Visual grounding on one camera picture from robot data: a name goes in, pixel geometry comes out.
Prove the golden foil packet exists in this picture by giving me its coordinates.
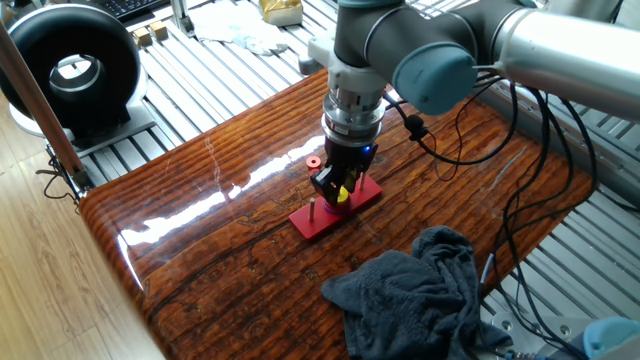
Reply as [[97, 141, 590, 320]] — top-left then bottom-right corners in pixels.
[[259, 0, 305, 27]]

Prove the brown frame post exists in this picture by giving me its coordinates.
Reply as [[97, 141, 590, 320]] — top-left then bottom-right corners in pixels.
[[0, 22, 94, 194]]

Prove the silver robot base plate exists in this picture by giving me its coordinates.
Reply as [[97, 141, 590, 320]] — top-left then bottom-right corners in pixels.
[[482, 309, 596, 360]]

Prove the black keyboard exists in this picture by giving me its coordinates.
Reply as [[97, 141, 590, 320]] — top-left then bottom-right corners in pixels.
[[92, 0, 171, 24]]

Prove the white cloth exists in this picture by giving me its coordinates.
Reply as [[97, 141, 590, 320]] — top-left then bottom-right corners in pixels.
[[189, 0, 291, 56]]

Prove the red Hanoi base with pegs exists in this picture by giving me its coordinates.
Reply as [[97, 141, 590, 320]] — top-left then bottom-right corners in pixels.
[[288, 172, 384, 242]]

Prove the aluminium stand post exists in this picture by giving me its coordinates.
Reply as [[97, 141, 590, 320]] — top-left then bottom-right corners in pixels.
[[169, 0, 196, 39]]

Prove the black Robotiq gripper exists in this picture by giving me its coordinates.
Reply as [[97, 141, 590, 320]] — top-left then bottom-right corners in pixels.
[[309, 134, 379, 207]]

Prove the large purple Hanoi disc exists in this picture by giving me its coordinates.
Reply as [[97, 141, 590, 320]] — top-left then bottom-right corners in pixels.
[[322, 198, 352, 216]]

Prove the thin black cable loop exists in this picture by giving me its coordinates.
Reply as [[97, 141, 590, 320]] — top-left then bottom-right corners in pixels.
[[34, 154, 81, 201]]

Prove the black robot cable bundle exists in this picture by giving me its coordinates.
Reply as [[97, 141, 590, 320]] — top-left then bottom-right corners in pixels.
[[384, 69, 601, 360]]

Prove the dark grey cloth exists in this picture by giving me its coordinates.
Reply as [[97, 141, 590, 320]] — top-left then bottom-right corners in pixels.
[[320, 224, 514, 360]]

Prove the black ring-shaped device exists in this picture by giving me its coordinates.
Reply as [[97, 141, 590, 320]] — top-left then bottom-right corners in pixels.
[[0, 2, 159, 159]]

